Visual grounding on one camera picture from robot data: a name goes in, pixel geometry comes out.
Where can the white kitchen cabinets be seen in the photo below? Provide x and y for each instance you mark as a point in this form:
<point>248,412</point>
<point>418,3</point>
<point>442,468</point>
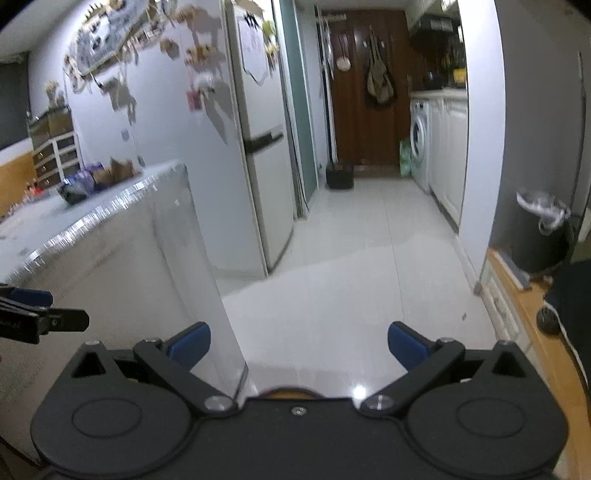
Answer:
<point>450,152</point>

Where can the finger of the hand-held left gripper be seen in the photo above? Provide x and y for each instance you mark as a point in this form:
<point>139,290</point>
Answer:
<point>30,297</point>
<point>67,321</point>

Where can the green plastic bag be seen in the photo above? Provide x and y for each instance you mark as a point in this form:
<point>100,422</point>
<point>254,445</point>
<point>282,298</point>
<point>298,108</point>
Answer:
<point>405,159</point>

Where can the purple packet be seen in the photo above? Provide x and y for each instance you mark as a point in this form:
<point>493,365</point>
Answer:
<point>91,179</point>

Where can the white cabinet wooden top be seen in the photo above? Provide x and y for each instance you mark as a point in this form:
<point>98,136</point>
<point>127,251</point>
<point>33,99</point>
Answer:
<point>521,300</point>

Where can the dried flowers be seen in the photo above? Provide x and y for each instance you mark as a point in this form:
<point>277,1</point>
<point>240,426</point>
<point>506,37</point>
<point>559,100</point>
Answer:
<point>55,94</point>

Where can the brown wooden door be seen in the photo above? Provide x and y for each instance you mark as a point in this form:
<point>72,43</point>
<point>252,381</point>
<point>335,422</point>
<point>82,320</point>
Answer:
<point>351,115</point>

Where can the yellow container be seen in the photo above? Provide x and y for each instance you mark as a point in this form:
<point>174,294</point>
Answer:
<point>459,77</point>

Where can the wall poster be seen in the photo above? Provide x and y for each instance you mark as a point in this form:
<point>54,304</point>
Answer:
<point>106,32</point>

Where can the black round object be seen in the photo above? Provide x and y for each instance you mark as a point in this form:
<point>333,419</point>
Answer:
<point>548,321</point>

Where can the round hanging ornament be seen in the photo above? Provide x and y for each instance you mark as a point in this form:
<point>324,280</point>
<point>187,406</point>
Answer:
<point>344,62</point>

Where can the olive hanging bag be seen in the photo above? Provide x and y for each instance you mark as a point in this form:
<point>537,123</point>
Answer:
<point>379,83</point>

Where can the brown cardboard box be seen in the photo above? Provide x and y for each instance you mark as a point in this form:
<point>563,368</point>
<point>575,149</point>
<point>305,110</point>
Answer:
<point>123,170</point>

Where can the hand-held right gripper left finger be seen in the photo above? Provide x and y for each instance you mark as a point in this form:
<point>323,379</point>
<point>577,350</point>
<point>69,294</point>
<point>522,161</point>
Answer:
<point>191,345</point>

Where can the frosted glass sliding door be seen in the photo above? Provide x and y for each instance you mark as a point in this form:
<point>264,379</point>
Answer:
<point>302,115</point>

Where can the white washing machine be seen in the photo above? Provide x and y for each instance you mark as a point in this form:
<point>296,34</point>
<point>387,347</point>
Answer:
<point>418,134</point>

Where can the black printed cloth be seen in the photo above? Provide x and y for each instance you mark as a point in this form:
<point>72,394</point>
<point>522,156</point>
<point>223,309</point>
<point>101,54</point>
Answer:
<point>577,300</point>

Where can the dark bin white bag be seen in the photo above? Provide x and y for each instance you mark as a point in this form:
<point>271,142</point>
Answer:
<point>531,244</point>

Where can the black box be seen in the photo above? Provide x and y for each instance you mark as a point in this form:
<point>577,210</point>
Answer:
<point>340,176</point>

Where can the white drawer unit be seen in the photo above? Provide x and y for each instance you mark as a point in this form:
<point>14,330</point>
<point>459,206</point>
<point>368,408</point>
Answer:
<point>55,152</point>

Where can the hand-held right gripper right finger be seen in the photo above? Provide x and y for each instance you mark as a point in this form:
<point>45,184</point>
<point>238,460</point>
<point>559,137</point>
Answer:
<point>406,345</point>

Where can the grey tray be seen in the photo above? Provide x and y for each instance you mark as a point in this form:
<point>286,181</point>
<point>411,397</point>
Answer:
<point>517,272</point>

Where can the pink hanging tag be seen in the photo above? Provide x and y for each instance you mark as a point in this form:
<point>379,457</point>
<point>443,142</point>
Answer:
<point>194,100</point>

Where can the white refrigerator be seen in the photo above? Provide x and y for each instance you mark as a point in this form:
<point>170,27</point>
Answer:
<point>263,184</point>

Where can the black range hood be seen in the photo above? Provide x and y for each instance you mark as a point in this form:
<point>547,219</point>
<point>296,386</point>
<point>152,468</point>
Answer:
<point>433,23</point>

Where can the yellow waste bin brown rim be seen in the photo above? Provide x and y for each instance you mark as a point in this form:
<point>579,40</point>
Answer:
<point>288,393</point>

